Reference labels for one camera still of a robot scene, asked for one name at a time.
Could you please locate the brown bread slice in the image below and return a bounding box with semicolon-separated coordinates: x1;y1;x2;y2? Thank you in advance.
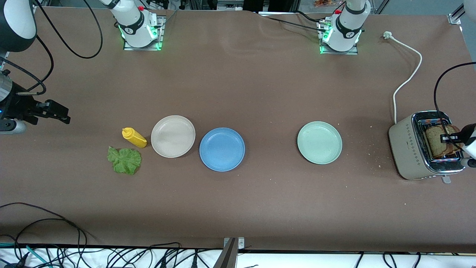
446;125;462;156
425;126;452;158

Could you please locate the yellow mustard squeeze bottle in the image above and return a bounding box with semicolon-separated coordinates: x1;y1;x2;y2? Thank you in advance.
122;127;147;149

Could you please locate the green lettuce leaf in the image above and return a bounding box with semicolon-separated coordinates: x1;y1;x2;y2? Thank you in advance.
107;146;142;175

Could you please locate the blue round plate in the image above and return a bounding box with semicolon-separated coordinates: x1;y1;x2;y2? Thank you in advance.
199;128;245;172

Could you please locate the beige round plate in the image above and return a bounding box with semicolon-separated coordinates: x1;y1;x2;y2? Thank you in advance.
151;115;196;158

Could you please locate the mint green round plate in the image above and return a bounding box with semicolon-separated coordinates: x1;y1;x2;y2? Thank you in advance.
297;121;343;165

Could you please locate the beige metal toaster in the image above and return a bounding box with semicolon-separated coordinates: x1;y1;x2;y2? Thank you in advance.
389;111;466;184

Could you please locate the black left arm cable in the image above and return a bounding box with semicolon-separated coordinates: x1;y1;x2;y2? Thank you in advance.
433;61;476;151

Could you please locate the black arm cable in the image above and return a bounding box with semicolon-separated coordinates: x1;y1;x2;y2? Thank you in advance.
0;0;104;96
433;61;476;151

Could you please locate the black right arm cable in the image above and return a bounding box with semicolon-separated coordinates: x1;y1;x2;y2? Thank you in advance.
0;0;104;96

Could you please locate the black looped floor cable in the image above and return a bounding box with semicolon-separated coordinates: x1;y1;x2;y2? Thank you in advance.
0;202;88;257

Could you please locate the white toaster power cord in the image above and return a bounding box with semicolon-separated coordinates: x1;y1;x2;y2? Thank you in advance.
383;31;423;124

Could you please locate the teal cable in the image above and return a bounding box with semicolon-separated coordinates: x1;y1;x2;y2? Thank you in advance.
0;242;49;268

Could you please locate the tangled black cable bundle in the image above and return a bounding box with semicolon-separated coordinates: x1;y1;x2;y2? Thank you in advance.
87;242;214;268

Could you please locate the black base power cable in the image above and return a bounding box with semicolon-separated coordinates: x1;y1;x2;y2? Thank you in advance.
260;10;329;34

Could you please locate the grey metal table bracket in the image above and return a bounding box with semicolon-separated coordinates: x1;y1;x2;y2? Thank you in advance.
214;237;245;268

